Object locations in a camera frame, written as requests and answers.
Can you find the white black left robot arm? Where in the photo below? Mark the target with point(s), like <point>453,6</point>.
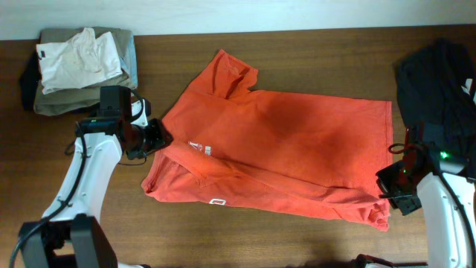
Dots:
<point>69,232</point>

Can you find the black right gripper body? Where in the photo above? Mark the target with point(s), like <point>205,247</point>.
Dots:
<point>399,189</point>

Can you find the folded light blue garment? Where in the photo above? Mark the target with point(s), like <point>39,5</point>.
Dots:
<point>128,60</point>

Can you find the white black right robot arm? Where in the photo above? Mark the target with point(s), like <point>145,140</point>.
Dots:
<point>436,181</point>

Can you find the dark navy garment pile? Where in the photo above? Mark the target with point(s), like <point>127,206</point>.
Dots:
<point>432,91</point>

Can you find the folded black garment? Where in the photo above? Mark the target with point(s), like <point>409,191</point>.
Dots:
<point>28,85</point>

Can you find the folded white garment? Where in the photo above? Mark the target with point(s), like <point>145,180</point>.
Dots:
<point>81,61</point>

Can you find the orange printed t-shirt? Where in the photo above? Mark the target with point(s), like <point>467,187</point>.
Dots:
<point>292,153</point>

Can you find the folded olive green garment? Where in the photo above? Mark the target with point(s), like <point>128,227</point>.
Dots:
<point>116,36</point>

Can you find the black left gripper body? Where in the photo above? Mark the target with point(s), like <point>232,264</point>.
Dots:
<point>146,139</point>

